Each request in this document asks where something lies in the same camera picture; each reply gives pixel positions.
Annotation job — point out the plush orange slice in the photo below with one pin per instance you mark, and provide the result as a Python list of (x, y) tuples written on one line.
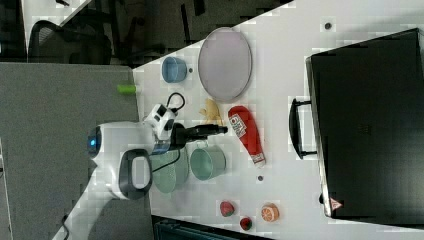
[(270, 212)]

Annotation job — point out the yellow plush banana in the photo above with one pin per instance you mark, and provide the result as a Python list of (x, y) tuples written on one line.
[(211, 113)]

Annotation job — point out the black office chair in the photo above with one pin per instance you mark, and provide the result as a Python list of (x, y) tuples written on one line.
[(73, 44)]

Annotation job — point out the small red plush strawberry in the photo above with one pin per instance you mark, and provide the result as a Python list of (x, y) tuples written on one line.
[(246, 223)]

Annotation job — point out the green cylinder object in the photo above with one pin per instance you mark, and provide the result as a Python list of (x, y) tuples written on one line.
[(126, 89)]

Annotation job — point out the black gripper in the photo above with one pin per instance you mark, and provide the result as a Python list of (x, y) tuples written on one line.
[(180, 135)]

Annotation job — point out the green mug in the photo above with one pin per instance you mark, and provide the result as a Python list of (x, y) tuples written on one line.
[(207, 161)]

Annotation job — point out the red plush ketchup bottle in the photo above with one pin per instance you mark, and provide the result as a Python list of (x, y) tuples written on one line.
[(244, 126)]

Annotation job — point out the black toaster oven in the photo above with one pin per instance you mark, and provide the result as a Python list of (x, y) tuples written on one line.
[(367, 109)]

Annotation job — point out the round grey plate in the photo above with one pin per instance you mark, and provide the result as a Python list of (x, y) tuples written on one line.
[(225, 64)]

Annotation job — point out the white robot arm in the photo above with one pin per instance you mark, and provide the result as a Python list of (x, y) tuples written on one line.
[(121, 152)]

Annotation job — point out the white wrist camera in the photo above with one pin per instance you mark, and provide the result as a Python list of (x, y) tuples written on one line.
[(161, 119)]

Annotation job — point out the blue cup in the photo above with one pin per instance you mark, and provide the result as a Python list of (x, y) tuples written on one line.
[(174, 70)]

